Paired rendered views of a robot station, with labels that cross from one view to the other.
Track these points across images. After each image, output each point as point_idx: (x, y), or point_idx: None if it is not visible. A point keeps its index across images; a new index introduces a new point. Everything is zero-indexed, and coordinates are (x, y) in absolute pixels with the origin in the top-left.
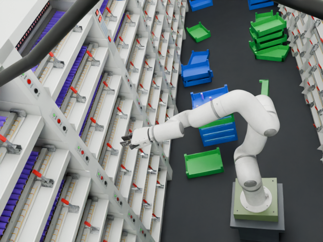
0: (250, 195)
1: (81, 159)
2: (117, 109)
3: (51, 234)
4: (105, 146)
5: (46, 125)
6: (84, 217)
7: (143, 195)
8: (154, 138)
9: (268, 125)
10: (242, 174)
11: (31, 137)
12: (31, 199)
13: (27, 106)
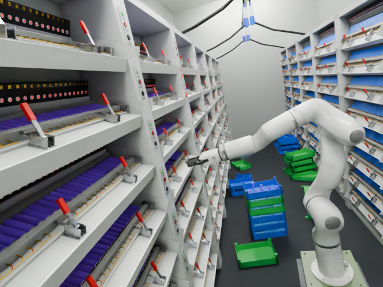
0: (328, 256)
1: (150, 138)
2: (183, 151)
3: (95, 188)
4: (168, 173)
5: (127, 74)
6: (136, 217)
7: (195, 263)
8: (224, 152)
9: (354, 126)
10: (320, 210)
11: (113, 58)
12: (88, 121)
13: (117, 44)
